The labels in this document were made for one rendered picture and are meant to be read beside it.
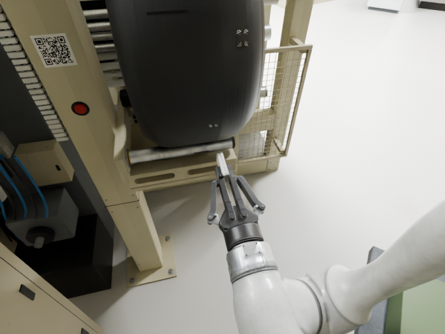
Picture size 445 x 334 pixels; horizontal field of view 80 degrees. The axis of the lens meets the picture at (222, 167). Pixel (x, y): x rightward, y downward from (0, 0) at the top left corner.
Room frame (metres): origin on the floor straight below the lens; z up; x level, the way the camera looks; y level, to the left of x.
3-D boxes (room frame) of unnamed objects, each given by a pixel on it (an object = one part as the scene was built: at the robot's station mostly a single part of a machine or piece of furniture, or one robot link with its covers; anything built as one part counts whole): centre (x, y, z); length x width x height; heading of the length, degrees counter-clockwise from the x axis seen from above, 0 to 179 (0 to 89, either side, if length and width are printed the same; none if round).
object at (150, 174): (0.65, 0.14, 0.83); 0.36 x 0.09 x 0.06; 103
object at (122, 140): (0.74, 0.34, 0.90); 0.40 x 0.03 x 0.10; 13
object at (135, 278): (0.70, 0.41, 0.01); 0.27 x 0.27 x 0.02; 13
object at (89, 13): (1.10, 0.47, 1.05); 0.20 x 0.15 x 0.30; 103
